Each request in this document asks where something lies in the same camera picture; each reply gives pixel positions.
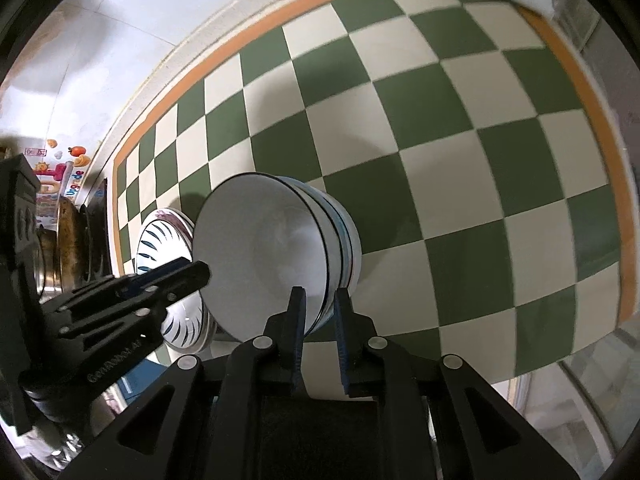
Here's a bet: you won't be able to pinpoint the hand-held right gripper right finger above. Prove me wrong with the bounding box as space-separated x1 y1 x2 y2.
333 287 582 480

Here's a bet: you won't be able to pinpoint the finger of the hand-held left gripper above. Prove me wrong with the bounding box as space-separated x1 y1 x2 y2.
117 258 196 287
42 260 212 353

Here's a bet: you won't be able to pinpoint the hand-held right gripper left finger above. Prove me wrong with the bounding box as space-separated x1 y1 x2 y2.
60 286 307 480

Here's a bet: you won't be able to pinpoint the pink floral plate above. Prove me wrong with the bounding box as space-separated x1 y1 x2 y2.
150 208 216 350

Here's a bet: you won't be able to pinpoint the white plate with small flower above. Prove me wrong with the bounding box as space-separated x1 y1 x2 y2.
145 207 219 352

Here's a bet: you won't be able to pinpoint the white bowl with dark rim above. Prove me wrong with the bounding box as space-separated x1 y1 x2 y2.
192 173 332 343

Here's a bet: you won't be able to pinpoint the steel pot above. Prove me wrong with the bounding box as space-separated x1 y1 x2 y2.
27 225 63 303

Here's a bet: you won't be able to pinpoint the dark frying pan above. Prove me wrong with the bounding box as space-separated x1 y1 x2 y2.
52 194 87 293

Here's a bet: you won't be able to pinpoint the green checkered tablecloth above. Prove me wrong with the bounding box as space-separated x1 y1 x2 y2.
112 0 639 402

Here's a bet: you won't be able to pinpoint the colourful wall stickers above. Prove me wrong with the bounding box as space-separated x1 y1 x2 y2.
24 139 92 228

